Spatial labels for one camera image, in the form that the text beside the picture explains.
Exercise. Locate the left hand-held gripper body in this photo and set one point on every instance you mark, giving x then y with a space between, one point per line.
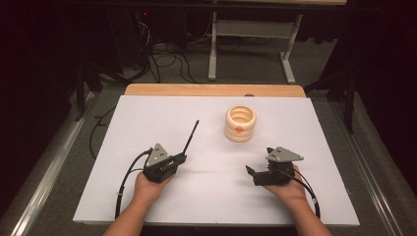
159 165

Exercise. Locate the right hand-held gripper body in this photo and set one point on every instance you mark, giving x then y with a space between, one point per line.
278 168

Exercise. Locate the cream ringed pen holder cup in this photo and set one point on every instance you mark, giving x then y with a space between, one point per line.
240 129

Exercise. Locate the person's right hand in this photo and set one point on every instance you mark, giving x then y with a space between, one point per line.
288 191

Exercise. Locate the person's left hand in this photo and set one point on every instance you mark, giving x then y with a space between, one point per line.
149 190

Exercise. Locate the white table mat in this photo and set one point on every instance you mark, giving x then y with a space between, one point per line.
213 190

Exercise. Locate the black metal stand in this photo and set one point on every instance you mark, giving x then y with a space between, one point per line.
349 98
81 88

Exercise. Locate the dark computer case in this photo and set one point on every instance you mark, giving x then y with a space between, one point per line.
129 36

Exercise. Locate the aluminium floor rail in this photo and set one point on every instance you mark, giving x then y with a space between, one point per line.
370 170
49 177

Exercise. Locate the white metal desk frame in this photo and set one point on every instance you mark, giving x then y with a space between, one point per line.
252 29

